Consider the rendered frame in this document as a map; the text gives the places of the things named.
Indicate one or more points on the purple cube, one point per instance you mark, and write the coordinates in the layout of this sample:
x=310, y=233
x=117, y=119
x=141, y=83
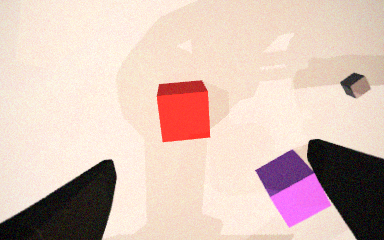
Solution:
x=293, y=187

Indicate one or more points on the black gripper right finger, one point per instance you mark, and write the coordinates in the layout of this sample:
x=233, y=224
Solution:
x=354, y=183

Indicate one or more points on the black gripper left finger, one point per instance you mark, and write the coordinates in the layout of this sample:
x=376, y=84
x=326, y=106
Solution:
x=78, y=210

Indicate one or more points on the red block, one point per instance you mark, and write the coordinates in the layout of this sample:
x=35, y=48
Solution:
x=183, y=111

